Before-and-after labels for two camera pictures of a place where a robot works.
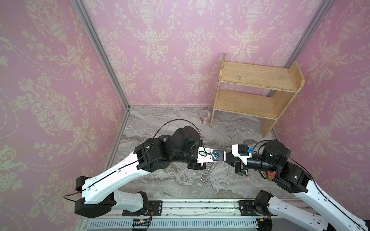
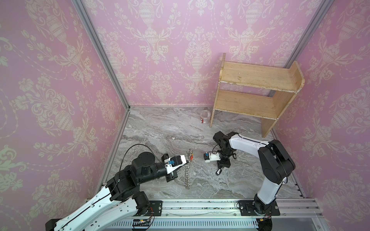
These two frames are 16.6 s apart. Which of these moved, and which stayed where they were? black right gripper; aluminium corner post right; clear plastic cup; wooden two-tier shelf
Moved: black right gripper
Stayed: wooden two-tier shelf; aluminium corner post right; clear plastic cup
